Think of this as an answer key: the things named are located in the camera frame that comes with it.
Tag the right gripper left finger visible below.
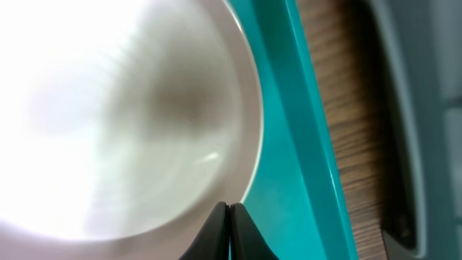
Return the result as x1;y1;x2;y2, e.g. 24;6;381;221
180;201;230;260

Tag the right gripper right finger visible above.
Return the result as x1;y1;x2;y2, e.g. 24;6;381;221
230;204;279;260

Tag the pink plate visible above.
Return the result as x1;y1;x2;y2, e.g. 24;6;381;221
1;1;263;259

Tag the grey dishwasher rack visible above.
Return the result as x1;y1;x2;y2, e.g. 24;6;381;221
369;0;461;259

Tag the teal serving tray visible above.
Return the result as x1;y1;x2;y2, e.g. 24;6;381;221
231;0;357;259

